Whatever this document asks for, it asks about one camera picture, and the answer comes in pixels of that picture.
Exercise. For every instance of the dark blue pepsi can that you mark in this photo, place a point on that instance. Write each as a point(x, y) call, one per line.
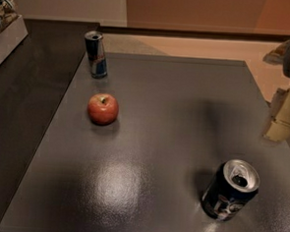
point(233, 185)

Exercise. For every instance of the red apple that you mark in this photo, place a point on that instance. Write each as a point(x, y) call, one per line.
point(102, 109)

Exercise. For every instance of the blue silver red bull can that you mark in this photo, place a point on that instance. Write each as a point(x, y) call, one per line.
point(95, 54)

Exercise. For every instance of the white snack display box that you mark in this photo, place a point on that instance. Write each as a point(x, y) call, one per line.
point(12, 28)

